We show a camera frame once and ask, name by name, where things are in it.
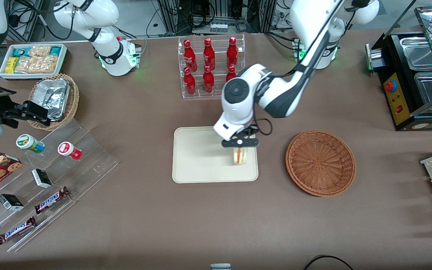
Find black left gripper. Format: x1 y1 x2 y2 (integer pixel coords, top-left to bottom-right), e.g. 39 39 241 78
221 125 261 151

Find triangular sandwich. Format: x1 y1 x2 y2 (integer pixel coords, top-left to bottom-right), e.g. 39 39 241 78
232 146 248 165

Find cream rectangular tray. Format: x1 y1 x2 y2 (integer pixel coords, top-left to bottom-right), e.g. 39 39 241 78
172 126 259 184

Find light wicker basket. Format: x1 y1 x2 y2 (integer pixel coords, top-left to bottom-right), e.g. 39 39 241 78
28 73 80 131

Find brown wicker basket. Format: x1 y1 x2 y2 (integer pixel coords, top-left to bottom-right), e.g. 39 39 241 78
285 130 356 197

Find green lidded cup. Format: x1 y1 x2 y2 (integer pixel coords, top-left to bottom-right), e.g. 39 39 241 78
16 133 45 154

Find aluminium foil container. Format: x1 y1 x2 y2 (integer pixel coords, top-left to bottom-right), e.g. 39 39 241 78
31 78 71 122

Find white snack bin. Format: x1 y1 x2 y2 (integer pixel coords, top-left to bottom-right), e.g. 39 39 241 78
0 43 68 80

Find large clear cracker bag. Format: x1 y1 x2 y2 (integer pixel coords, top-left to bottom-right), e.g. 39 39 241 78
13 55 59 74

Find yellow snack packet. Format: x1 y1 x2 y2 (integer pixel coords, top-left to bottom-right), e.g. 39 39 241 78
5 57 20 74

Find red lidded cup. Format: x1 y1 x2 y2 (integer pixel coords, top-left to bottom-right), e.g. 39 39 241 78
57 141 83 161

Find small clear cracker bag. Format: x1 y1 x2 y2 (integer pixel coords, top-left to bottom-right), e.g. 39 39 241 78
28 45 52 58

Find small black box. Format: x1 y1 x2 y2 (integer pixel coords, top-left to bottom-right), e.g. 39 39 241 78
0 193 25 212
31 168 53 189

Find clear acrylic bottle rack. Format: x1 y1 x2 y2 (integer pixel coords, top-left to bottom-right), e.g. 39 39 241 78
178 33 246 99

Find red soda bottle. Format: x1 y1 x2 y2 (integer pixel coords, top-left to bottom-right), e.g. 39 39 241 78
183 67 197 96
202 65 215 94
183 39 198 73
225 65 238 83
226 36 239 69
203 37 216 71

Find clear acrylic stepped display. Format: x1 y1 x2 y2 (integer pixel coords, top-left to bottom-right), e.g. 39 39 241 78
0 118 119 253

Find Snickers bar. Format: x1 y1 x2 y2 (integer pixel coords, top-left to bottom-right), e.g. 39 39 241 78
34 186 71 215
0 216 37 245

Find black hot food display case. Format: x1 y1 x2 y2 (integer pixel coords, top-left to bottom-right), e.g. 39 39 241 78
365 6 432 132

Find black floor cable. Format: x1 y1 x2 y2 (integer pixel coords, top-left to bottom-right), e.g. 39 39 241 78
303 255 356 270

